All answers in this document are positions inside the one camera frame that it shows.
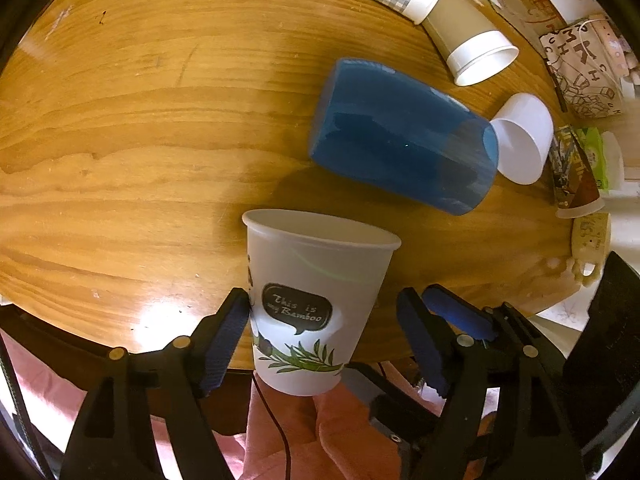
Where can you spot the green wet tissue packet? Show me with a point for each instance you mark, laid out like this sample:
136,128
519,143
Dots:
607,160

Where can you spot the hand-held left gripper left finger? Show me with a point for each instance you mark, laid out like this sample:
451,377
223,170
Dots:
224,347

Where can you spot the blue translucent plastic cup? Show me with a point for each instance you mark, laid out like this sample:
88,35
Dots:
390,135

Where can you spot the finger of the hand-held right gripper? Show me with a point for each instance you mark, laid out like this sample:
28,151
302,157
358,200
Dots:
395,415
462,316

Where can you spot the brown stamped paper bag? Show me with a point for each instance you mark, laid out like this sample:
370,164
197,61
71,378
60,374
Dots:
530,2

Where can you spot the white cup with leaf print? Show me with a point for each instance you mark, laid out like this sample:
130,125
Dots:
310,280

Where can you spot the cream patterned cup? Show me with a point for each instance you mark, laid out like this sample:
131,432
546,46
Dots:
590,235

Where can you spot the pink cloth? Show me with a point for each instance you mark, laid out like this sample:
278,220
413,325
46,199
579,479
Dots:
340,440

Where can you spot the brown printed paper cup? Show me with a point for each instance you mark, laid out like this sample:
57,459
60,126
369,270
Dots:
580,185

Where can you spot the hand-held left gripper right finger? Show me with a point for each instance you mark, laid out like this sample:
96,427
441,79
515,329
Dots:
424,347

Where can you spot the small plain white cup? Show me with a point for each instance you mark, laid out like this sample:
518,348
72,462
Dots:
522,130

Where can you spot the tan paper cup white rim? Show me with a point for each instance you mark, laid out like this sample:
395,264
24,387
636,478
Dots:
460,20

